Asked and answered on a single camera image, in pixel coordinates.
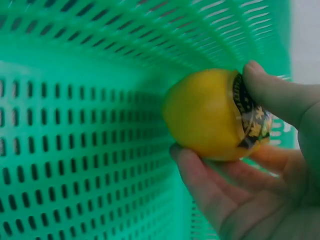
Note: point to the person's right hand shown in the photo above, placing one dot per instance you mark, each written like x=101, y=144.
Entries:
x=282, y=195

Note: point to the green slotted plastic basket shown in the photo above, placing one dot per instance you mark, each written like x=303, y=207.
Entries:
x=87, y=112

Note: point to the yellow fruit with black label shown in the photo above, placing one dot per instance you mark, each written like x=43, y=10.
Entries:
x=205, y=115

